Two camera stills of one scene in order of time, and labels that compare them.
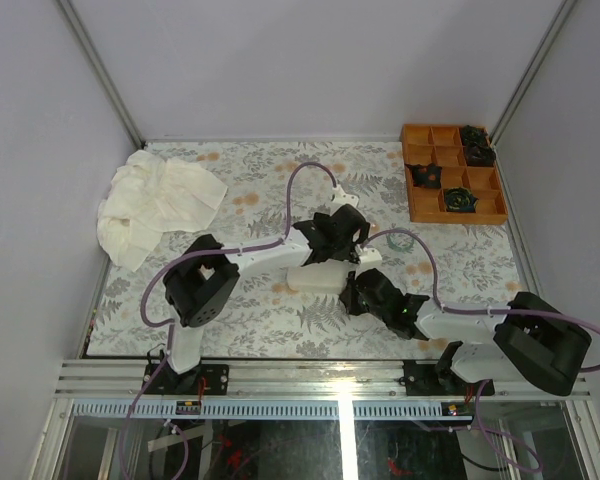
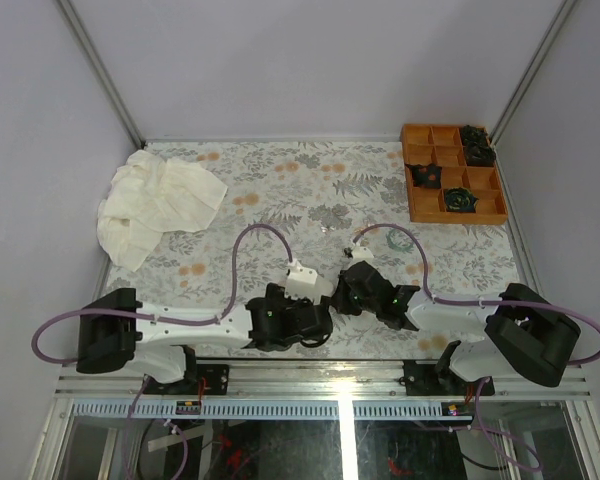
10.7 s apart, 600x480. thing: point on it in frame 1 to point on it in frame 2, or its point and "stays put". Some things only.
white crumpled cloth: x=152 y=196 stays put
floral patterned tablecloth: x=271 y=187 stays put
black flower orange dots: x=428 y=176 stays put
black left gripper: x=348 y=253 to x=276 y=293
